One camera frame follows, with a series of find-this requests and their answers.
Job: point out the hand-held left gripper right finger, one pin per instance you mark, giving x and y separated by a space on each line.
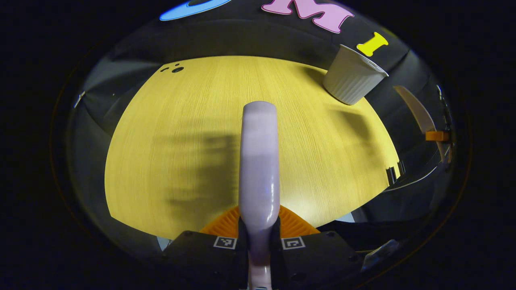
276 257

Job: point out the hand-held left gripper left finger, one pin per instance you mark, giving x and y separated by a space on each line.
242 257

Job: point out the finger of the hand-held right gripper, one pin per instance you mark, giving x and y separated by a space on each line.
437 135

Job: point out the lavender plastic dustpan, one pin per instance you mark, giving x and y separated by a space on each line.
417 108

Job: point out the lavender small broom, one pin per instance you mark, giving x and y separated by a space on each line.
260 161

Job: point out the white ribbed garbage bin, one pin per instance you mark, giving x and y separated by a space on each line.
350 80

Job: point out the yellow wooden desktop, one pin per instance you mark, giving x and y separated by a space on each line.
193 100

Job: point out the black desk edge clamp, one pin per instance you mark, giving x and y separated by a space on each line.
391 175
402 167

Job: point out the black backdrop cloth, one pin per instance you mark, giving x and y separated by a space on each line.
250 36

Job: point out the silver metal clip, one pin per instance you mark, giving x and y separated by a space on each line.
79 98

